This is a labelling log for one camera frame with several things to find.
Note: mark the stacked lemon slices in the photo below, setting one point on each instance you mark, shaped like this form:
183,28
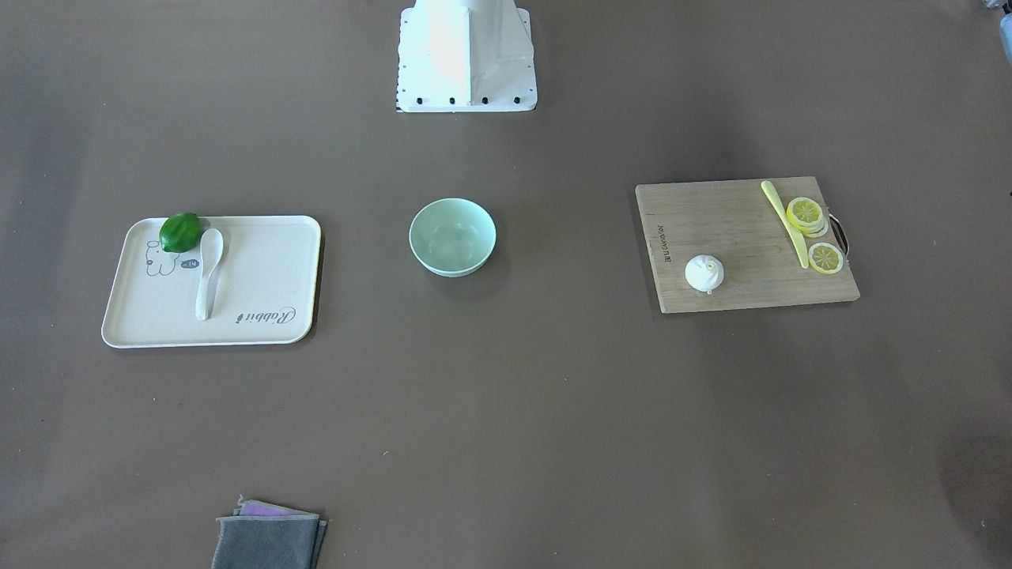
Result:
807,216

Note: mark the wooden cutting board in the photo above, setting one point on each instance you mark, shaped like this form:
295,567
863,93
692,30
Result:
733,221

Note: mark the grey folded cloth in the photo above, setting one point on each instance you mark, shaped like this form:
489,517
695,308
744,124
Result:
264,535

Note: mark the white steamed bun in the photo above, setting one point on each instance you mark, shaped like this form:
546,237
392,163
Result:
704,273

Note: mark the mint green bowl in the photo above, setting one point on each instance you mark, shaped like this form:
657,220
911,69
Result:
452,237

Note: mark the green lime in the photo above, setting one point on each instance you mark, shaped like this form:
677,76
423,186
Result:
180,233

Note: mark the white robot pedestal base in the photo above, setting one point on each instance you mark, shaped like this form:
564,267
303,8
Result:
465,57

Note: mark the white ceramic spoon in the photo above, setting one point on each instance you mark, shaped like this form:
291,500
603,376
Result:
211,251

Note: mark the yellow plastic knife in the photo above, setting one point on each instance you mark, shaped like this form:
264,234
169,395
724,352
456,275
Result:
795,236

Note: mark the cream rabbit tray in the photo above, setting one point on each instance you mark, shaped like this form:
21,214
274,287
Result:
262,293

